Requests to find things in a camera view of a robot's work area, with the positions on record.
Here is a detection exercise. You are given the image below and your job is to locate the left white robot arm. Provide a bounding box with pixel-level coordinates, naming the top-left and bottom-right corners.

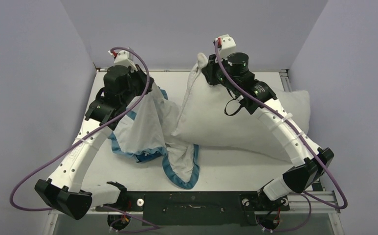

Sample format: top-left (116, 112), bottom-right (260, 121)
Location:
top-left (34, 65), bottom-right (154, 220)

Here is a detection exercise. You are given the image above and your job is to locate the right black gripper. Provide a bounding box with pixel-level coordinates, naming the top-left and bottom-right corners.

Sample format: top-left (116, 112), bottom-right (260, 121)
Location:
top-left (202, 52), bottom-right (239, 94)

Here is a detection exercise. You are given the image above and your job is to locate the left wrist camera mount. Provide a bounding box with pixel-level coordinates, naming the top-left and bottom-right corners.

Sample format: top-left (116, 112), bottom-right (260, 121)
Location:
top-left (108, 50), bottom-right (137, 72)

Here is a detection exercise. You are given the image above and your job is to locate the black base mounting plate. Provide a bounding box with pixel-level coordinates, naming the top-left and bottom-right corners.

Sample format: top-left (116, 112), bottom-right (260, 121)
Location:
top-left (111, 191), bottom-right (290, 226)

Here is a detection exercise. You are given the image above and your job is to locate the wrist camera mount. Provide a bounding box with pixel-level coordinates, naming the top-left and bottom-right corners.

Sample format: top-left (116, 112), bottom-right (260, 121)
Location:
top-left (108, 50), bottom-right (137, 72)
top-left (213, 34), bottom-right (237, 59)

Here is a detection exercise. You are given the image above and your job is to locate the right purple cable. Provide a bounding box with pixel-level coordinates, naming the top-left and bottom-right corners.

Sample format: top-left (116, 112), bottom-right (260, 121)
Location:
top-left (214, 40), bottom-right (349, 234)

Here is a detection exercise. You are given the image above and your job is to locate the aluminium rail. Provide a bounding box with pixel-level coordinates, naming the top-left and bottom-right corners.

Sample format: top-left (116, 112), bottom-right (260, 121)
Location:
top-left (47, 190), bottom-right (341, 215)
top-left (279, 70), bottom-right (293, 92)

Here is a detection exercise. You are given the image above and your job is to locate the white knob on plate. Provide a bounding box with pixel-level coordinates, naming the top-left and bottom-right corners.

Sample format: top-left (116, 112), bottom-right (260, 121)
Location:
top-left (136, 198), bottom-right (144, 207)

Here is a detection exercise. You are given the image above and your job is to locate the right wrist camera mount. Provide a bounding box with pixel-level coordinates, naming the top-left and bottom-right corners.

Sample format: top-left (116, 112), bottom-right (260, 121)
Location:
top-left (213, 34), bottom-right (237, 59)

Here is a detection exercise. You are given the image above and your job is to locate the aluminium front rail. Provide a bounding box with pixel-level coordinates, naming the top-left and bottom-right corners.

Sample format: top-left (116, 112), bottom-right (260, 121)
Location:
top-left (47, 190), bottom-right (341, 215)

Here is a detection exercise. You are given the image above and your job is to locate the white pillowcase with blue trim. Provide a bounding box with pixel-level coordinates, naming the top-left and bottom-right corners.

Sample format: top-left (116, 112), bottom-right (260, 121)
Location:
top-left (108, 84), bottom-right (200, 189)

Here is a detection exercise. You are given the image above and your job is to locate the aluminium right side rail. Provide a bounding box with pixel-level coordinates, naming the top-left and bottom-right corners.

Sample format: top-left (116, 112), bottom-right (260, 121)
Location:
top-left (279, 70), bottom-right (293, 92)

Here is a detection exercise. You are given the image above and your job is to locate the white pillow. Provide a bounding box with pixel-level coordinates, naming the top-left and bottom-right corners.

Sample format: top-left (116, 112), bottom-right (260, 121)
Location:
top-left (171, 52), bottom-right (311, 162)

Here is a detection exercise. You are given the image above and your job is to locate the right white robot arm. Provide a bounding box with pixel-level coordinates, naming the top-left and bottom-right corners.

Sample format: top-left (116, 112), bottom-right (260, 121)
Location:
top-left (201, 52), bottom-right (334, 210)

